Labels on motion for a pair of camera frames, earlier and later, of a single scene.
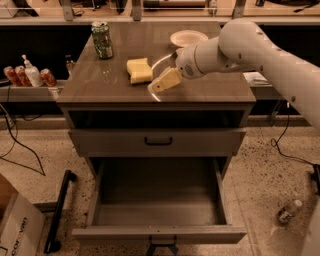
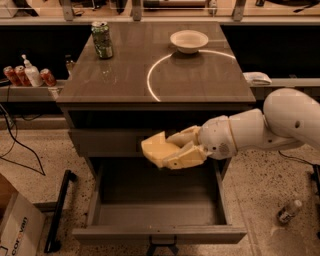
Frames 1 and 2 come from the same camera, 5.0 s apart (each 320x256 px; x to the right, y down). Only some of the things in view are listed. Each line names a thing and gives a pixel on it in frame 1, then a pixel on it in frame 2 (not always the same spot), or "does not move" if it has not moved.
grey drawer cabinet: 158,162 does not move
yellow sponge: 139,70 -> 157,148
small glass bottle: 70,65 does not move
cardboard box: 22,226 does not move
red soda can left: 13,78 does not move
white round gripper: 186,65 -> 216,136
